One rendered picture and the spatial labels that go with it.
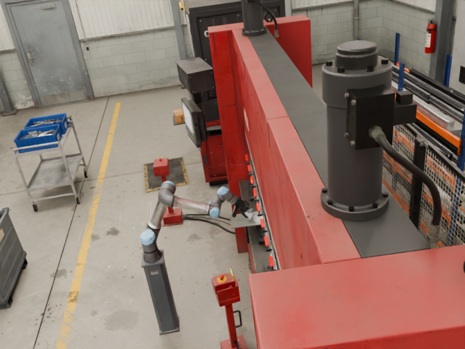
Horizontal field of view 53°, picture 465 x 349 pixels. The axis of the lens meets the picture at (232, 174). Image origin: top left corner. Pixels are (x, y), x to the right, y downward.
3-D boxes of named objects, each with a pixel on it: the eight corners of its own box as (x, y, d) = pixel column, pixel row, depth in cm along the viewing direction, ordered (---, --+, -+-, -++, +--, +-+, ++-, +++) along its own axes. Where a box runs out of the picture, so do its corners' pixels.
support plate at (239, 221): (230, 216, 375) (229, 215, 375) (261, 211, 376) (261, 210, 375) (231, 228, 359) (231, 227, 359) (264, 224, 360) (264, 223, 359)
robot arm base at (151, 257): (142, 264, 367) (140, 255, 362) (143, 253, 380) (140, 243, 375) (161, 261, 368) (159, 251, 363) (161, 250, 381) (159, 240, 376)
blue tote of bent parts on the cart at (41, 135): (25, 142, 612) (20, 129, 603) (63, 136, 615) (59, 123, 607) (17, 153, 581) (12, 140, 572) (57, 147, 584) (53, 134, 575)
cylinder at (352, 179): (314, 190, 147) (309, 41, 124) (391, 179, 147) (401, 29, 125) (344, 256, 117) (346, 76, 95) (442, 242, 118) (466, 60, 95)
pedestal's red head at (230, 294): (213, 289, 350) (210, 271, 341) (233, 283, 353) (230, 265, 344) (219, 307, 333) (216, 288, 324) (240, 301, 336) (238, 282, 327)
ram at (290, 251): (245, 136, 426) (235, 48, 387) (253, 134, 426) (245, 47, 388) (332, 475, 162) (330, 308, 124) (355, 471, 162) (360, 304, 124)
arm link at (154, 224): (140, 239, 374) (160, 186, 348) (144, 228, 387) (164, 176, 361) (155, 244, 375) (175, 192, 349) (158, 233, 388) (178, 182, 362)
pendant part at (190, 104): (186, 131, 477) (180, 97, 460) (197, 128, 480) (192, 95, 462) (196, 147, 439) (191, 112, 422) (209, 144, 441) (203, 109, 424)
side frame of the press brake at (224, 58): (235, 239, 511) (207, 26, 401) (311, 228, 513) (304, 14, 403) (237, 253, 489) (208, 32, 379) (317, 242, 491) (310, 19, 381)
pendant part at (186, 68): (188, 140, 491) (174, 61, 450) (210, 134, 496) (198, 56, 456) (201, 158, 448) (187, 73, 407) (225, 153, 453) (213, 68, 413)
